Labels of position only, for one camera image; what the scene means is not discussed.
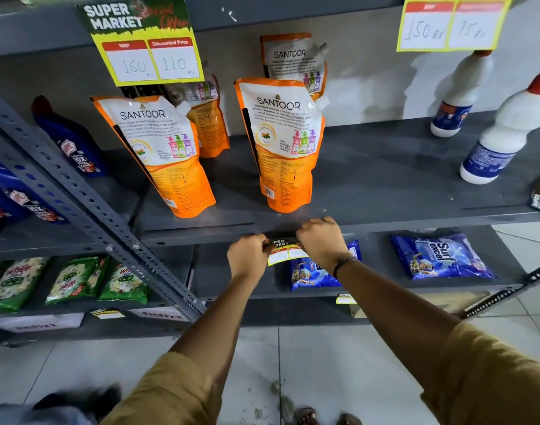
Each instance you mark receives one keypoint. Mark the person's left hand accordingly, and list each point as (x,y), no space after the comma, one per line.
(245,258)

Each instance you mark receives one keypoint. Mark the person's right hand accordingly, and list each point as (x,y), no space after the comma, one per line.
(324,243)

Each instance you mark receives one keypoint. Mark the person's right thumb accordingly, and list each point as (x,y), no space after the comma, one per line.
(301,242)

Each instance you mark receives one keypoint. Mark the person's left fingers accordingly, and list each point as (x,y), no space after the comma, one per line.
(265,246)

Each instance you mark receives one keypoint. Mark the person's left forearm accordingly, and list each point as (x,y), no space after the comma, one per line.
(221,318)

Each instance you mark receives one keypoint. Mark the person's right forearm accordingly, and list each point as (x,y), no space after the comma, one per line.
(393,314)

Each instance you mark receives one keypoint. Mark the blue detergent packet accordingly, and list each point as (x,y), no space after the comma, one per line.
(314,275)
(440,256)

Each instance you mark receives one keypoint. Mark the black wristband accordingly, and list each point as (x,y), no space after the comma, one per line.
(343,263)

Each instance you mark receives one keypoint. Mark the orange and white refill pouch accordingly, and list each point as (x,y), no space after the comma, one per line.
(285,137)
(163,146)
(292,57)
(210,123)

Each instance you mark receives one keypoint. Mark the grey metal shelf rack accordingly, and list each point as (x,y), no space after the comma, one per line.
(385,172)

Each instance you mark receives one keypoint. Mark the green detergent packet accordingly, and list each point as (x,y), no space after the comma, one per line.
(75,278)
(13,285)
(124,285)

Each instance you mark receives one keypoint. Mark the brown sandal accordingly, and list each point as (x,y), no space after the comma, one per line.
(348,419)
(305,416)

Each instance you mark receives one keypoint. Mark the white bottle with red cap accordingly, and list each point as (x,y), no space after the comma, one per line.
(462,97)
(502,137)

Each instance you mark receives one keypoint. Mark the blue toilet cleaner bottle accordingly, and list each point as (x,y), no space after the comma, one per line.
(17,194)
(70,141)

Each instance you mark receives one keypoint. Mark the mustard shirt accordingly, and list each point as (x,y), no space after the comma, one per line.
(495,376)

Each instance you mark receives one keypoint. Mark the large yellow green price sign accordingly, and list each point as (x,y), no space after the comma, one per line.
(141,44)

